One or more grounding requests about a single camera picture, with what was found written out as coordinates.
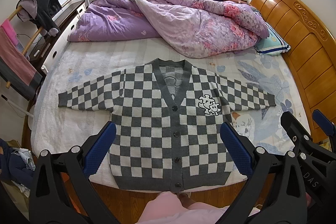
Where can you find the dark blue clothes pile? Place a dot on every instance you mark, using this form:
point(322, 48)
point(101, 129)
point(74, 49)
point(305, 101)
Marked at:
point(17, 165)

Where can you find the purple floral duvet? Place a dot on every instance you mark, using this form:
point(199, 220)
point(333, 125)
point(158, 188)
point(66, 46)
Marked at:
point(194, 28)

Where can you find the pink grey towel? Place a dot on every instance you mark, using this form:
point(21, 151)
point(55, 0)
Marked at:
point(15, 68)

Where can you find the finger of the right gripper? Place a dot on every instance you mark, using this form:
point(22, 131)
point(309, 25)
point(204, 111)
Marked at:
point(326, 125)
point(317, 164)

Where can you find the black grey hooded jacket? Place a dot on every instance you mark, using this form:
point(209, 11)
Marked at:
point(40, 12)

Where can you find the white drawer cabinet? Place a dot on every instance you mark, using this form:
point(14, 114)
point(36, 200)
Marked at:
point(48, 48)

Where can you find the pink trousers of operator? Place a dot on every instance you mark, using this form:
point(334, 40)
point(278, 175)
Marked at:
point(168, 207)

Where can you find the white patterned bed sheet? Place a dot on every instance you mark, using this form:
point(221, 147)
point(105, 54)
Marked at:
point(58, 129)

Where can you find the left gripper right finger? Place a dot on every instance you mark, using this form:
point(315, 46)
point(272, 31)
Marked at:
point(286, 199)

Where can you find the light blue striped pillow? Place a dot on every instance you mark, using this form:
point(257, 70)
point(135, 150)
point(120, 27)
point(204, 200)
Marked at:
point(273, 45)

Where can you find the wooden headboard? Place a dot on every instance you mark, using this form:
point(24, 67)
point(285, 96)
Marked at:
point(311, 59)

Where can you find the grey white checkered cardigan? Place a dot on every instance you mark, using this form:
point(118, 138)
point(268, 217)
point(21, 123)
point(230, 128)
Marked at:
point(168, 116)

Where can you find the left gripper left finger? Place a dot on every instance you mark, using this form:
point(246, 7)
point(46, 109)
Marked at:
point(50, 203)

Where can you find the wooden clothes rack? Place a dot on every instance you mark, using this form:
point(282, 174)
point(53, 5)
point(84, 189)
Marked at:
point(25, 69)

